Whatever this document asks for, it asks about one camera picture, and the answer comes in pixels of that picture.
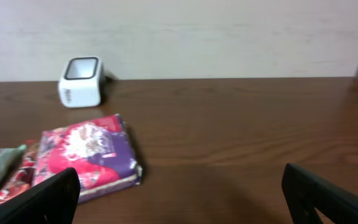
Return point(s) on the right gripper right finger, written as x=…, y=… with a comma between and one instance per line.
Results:
x=307, y=194

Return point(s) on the white barcode scanner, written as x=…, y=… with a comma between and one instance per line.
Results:
x=81, y=83

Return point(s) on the red purple snack packet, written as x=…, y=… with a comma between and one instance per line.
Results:
x=99, y=150

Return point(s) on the orange brown candy bar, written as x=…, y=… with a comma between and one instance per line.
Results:
x=22, y=179

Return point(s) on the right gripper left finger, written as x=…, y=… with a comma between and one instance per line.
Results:
x=52, y=201

